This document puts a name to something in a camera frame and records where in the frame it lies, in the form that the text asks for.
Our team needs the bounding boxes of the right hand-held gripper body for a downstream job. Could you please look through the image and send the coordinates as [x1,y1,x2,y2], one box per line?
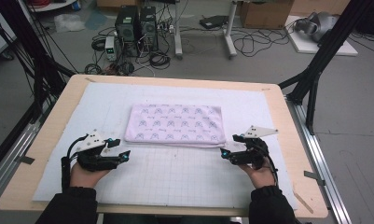
[229,125,279,171]

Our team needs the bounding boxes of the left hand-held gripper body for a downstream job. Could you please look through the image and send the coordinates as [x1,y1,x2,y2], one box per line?
[76,129,120,173]

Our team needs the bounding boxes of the lilac towel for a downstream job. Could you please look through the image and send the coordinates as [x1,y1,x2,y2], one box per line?
[123,103,227,149]

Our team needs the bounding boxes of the person's left hand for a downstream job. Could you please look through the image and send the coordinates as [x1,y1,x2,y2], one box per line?
[69,162,112,189]

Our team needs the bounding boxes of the person's right hand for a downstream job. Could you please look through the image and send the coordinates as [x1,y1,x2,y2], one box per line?
[239,161,278,190]

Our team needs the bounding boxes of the white grid mat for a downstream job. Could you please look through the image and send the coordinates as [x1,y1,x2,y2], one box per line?
[32,81,298,211]

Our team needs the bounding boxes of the grey tape piece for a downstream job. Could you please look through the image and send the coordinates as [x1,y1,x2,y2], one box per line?
[303,170,326,187]

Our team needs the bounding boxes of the dark tape piece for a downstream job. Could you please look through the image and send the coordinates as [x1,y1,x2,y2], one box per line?
[14,154,36,165]

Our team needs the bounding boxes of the white power supply box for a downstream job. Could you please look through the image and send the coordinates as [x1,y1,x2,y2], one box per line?
[104,35,118,63]

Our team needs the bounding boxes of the white desk leg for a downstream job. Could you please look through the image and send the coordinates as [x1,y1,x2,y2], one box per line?
[173,0,185,61]
[223,0,239,60]

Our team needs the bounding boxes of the white floor board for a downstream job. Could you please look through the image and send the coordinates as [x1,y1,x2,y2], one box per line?
[284,15,359,57]

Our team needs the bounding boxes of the wide black computer tower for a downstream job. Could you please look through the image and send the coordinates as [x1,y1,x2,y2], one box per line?
[114,5,142,58]

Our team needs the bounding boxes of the black flat device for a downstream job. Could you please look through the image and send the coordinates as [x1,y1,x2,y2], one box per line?
[199,14,230,30]

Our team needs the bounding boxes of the narrow black computer tower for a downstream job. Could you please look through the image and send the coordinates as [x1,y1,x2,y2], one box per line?
[139,6,159,52]

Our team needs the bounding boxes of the teal floor sheet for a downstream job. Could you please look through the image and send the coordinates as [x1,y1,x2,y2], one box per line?
[84,8,109,32]

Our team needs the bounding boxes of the white power strip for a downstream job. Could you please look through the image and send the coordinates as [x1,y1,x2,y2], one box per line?
[158,23,175,35]

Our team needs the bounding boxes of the large cardboard box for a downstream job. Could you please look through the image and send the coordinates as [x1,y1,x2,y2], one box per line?
[240,0,296,30]

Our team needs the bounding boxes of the clear plastic bag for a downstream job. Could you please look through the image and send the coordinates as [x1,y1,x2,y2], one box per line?
[53,13,87,34]

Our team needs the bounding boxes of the grey rounded machine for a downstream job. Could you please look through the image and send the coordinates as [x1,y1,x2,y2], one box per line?
[294,11,339,43]

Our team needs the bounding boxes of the flat cardboard box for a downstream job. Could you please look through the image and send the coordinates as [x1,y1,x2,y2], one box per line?
[95,0,145,10]

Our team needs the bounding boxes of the white round table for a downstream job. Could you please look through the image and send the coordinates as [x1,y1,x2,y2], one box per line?
[25,0,78,13]

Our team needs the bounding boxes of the right hand-held gripper black cable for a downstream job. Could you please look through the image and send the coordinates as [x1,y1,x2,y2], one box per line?
[263,151,280,188]

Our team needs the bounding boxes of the aluminium rail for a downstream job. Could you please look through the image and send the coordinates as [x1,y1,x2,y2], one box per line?
[0,102,50,205]
[285,97,353,224]

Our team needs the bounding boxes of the coiled black cable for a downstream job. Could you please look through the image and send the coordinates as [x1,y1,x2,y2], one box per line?
[148,50,172,71]

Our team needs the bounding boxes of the tangled black floor cables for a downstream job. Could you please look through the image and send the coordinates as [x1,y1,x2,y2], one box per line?
[230,18,300,58]

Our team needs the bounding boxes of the black frame stand with cables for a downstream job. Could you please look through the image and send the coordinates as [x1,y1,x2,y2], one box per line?
[0,0,77,124]

